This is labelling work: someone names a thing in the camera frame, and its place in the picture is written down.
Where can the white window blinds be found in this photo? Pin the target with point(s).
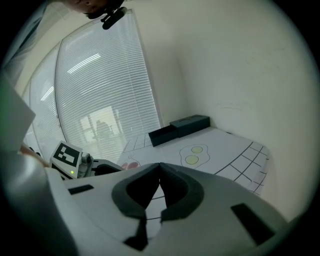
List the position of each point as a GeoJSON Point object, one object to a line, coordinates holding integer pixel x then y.
{"type": "Point", "coordinates": [100, 87]}

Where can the person's left forearm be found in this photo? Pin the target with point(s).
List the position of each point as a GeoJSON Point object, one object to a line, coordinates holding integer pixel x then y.
{"type": "Point", "coordinates": [37, 158]}

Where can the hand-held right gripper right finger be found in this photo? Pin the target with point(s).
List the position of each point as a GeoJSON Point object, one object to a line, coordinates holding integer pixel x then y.
{"type": "Point", "coordinates": [215, 200]}

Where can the white table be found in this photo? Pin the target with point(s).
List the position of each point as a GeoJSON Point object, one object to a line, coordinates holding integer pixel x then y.
{"type": "Point", "coordinates": [225, 142]}

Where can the person's face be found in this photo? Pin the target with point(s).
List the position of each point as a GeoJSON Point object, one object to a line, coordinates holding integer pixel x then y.
{"type": "Point", "coordinates": [83, 5]}

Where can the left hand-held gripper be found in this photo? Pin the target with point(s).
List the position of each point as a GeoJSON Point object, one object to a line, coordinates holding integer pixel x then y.
{"type": "Point", "coordinates": [66, 156]}

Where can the black box drawer tray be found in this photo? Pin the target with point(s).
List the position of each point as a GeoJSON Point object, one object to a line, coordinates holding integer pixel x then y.
{"type": "Point", "coordinates": [162, 136]}

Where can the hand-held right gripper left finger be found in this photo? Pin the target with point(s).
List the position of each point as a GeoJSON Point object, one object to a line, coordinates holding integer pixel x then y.
{"type": "Point", "coordinates": [100, 200]}

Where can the black box sleeve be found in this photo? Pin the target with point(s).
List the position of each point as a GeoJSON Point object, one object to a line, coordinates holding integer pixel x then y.
{"type": "Point", "coordinates": [192, 125]}

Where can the white drawn paper mat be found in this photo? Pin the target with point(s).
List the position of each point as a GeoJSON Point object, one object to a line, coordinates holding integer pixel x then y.
{"type": "Point", "coordinates": [172, 155]}

